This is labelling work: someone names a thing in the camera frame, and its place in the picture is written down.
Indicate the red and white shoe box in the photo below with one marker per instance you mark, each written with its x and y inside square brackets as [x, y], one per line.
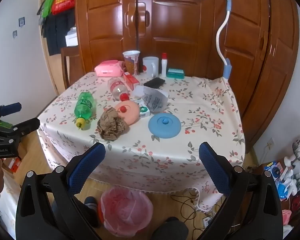
[13, 165]

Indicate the pink wet wipes pack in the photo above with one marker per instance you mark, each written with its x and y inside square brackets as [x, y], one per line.
[108, 68]

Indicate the white mug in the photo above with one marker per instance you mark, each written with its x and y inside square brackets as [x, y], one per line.
[150, 66]

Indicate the white power strip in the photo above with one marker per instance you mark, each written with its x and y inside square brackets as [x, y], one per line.
[207, 221]

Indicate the person's leg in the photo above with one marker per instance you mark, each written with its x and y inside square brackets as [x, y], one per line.
[170, 228]

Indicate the white bottle with red cap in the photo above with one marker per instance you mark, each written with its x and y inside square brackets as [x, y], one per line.
[164, 66]

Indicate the green and white carton box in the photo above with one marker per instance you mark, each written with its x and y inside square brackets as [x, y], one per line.
[145, 111]

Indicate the wall switch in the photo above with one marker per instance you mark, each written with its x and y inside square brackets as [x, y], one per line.
[14, 33]
[21, 21]

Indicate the pink round silicone lid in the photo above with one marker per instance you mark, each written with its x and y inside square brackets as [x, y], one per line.
[130, 115]

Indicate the green shopping bag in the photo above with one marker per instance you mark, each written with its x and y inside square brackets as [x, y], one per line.
[48, 2]

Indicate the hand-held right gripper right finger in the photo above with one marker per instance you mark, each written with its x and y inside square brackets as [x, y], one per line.
[215, 166]

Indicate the blue packaged item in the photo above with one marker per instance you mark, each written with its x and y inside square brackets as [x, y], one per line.
[273, 170]

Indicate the white gooseneck phone holder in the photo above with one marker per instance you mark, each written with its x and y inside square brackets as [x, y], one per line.
[221, 30]

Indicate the wooden chair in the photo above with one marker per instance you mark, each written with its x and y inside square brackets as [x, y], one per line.
[72, 65]

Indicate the blue round silicone lid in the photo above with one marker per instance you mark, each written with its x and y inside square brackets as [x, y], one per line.
[165, 127]

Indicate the clear bottle with red cap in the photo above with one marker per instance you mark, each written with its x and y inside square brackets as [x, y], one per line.
[117, 88]

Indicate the floral white tablecloth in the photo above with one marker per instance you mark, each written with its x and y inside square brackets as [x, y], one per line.
[165, 145]

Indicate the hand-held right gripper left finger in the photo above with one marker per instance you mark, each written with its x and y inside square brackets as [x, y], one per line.
[87, 166]

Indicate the red bin with pink bag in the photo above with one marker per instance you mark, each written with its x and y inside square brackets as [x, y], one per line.
[126, 210]

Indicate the brown wooden wardrobe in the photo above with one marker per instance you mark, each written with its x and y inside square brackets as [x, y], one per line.
[177, 17]

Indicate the red shopping bag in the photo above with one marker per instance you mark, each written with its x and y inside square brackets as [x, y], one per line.
[63, 1]

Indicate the red trash bin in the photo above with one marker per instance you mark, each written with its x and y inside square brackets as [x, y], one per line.
[100, 215]

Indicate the black phone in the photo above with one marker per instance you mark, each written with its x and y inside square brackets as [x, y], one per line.
[154, 82]

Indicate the dark hanging clothes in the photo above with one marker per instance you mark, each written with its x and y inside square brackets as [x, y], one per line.
[56, 35]

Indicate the printed paper cup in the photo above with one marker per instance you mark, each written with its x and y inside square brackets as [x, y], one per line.
[131, 62]

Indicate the brown paper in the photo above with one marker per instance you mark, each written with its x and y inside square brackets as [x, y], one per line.
[112, 125]

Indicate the red and white carton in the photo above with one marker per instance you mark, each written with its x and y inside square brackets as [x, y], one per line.
[131, 81]

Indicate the green plastic bottle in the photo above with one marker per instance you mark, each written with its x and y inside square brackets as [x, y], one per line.
[84, 105]

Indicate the teal box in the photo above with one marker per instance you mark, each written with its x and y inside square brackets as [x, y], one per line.
[175, 73]

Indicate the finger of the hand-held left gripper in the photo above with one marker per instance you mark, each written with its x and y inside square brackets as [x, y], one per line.
[11, 108]
[27, 125]

